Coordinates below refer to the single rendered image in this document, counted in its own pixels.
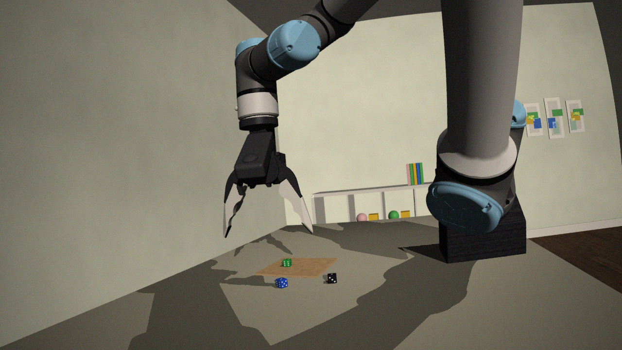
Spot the tan mat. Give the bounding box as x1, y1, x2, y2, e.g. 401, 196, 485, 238
255, 258, 338, 278

